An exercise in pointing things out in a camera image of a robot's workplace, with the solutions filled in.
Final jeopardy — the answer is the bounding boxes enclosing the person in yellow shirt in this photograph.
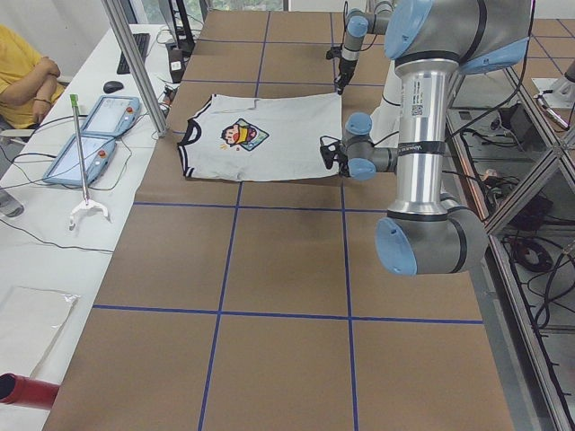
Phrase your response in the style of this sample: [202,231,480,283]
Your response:
[1,25,64,129]

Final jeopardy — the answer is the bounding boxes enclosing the clear plastic bag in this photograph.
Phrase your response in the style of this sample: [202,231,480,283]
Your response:
[1,286,79,377]

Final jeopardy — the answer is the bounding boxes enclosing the grey cartoon print t-shirt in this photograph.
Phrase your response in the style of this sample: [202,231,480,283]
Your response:
[178,92,341,181]

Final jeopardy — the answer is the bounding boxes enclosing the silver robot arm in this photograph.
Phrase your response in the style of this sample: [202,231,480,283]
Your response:
[326,1,396,95]
[336,1,535,276]

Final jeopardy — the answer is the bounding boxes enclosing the aluminium frame post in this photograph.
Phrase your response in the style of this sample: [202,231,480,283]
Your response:
[102,0,167,137]

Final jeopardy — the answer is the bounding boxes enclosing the blue teach pendant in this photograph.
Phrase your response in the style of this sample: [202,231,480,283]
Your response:
[81,94,141,137]
[42,136,116,187]

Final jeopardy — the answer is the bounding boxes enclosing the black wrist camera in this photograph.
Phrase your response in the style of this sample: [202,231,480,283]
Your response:
[325,46,342,60]
[319,136,341,170]

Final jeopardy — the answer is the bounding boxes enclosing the reacher grabber stick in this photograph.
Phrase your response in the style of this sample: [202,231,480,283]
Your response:
[68,93,111,231]

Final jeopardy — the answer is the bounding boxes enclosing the black computer mouse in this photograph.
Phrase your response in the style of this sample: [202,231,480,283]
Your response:
[102,81,124,94]

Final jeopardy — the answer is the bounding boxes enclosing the upper blue teach pendant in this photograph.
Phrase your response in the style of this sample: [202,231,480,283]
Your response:
[81,94,141,137]

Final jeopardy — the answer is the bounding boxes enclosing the red cylinder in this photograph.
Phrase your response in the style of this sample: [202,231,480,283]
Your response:
[1,373,60,410]

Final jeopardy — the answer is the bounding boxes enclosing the black keyboard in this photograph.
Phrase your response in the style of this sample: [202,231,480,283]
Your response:
[116,32,151,75]

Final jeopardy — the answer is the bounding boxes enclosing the lower blue teach pendant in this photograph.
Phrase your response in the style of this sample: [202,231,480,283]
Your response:
[42,136,116,187]

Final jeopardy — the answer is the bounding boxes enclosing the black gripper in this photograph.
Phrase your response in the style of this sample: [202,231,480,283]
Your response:
[334,57,357,94]
[337,154,349,176]

